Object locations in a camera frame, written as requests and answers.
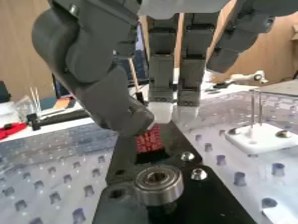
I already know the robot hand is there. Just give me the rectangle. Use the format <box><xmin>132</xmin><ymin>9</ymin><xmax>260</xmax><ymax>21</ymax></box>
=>
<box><xmin>31</xmin><ymin>0</ymin><xmax>298</xmax><ymax>138</ymax></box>

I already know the small red circuit board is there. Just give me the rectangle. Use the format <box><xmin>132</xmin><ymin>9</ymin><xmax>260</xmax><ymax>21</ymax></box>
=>
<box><xmin>135</xmin><ymin>124</ymin><xmax>163</xmax><ymax>155</ymax></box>

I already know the thin stick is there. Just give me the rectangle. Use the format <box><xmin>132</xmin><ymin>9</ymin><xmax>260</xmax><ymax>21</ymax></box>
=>
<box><xmin>127</xmin><ymin>58</ymin><xmax>143</xmax><ymax>98</ymax></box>

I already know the red tray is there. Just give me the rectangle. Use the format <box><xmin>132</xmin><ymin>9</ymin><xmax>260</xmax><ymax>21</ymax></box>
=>
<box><xmin>0</xmin><ymin>121</ymin><xmax>30</xmax><ymax>140</ymax></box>

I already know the small white jointed device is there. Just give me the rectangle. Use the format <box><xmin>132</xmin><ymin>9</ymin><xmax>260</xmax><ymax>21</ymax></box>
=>
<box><xmin>225</xmin><ymin>70</ymin><xmax>270</xmax><ymax>86</ymax></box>

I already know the steel ball bearing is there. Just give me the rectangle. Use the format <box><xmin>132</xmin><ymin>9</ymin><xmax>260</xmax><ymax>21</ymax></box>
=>
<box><xmin>132</xmin><ymin>163</ymin><xmax>187</xmax><ymax>206</ymax></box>

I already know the small white square block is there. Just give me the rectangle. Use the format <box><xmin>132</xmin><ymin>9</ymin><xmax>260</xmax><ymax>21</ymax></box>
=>
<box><xmin>224</xmin><ymin>88</ymin><xmax>298</xmax><ymax>155</ymax></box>

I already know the black plate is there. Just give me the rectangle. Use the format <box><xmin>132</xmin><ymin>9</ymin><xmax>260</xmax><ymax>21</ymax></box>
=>
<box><xmin>92</xmin><ymin>121</ymin><xmax>258</xmax><ymax>224</ymax></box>

